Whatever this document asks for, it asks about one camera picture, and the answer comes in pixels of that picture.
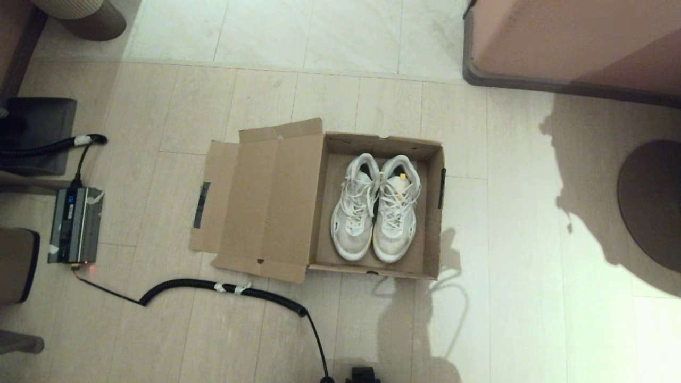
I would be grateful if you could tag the white sneaker purple tongue print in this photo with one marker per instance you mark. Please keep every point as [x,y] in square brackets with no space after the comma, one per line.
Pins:
[351,239]

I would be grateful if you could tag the white sneaker orange tongue print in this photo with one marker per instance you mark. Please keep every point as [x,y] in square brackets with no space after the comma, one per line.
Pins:
[393,242]

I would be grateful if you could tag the brown cardboard shoe box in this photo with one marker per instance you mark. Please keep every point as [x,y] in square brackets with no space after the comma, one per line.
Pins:
[266,207]

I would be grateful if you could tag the grey and black robot base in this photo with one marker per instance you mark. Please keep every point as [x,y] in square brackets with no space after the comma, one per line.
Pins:
[363,375]

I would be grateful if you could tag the grey power inverter box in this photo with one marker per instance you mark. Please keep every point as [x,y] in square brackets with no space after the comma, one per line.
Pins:
[74,223]

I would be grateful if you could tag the dark grey plastic bin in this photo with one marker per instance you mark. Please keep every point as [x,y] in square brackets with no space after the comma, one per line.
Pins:
[42,119]

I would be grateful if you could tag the round beige ribbed basket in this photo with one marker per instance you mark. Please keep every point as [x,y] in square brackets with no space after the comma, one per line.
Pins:
[85,16]

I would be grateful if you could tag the round dark brown stand base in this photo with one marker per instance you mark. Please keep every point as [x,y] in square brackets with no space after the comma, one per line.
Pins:
[654,207]

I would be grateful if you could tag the grey furniture leg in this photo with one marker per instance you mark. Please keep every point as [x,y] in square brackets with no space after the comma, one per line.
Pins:
[21,344]

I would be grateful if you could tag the brown wooden furniture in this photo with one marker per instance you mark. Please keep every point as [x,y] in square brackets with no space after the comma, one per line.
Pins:
[16,37]

